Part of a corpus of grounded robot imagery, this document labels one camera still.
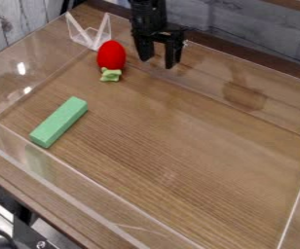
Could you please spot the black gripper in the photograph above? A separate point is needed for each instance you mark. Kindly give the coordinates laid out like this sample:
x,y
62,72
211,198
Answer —
x,y
150,25

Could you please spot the red toy strawberry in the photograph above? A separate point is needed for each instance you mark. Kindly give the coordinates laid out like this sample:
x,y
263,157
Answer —
x,y
110,60

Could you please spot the green rectangular block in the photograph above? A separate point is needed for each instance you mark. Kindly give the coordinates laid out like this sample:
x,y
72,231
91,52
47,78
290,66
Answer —
x,y
58,122

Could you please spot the clear acrylic tray walls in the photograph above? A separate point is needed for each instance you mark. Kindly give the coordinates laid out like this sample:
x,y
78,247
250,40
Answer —
x,y
182,161

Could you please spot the black table leg bracket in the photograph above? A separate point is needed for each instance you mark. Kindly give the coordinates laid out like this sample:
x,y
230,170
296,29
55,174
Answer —
x,y
26,237

